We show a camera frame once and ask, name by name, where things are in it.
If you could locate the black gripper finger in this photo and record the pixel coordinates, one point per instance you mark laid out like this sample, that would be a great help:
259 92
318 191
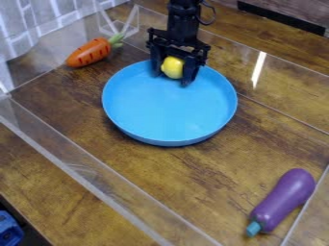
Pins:
156 57
192 61

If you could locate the yellow toy lemon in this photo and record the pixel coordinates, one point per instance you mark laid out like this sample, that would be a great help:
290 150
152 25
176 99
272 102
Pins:
171 67

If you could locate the orange toy carrot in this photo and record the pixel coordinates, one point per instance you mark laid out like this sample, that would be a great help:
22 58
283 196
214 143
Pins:
93 51

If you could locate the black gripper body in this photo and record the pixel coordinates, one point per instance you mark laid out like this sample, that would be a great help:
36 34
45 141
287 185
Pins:
179 39

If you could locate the blue object at corner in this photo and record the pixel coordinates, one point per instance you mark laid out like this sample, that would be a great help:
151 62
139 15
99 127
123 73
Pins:
10 232

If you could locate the clear acrylic enclosure wall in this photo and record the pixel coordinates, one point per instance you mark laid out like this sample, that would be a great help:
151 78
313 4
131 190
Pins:
92 188

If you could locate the blue round tray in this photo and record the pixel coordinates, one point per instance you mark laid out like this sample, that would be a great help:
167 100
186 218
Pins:
161 113

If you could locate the white patterned curtain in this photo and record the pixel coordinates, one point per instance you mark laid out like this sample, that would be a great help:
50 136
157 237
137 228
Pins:
28 19

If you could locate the purple toy eggplant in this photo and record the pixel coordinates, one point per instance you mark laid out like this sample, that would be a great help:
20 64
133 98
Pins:
291 192

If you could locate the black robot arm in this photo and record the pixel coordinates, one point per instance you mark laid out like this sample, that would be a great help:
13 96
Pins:
184 10

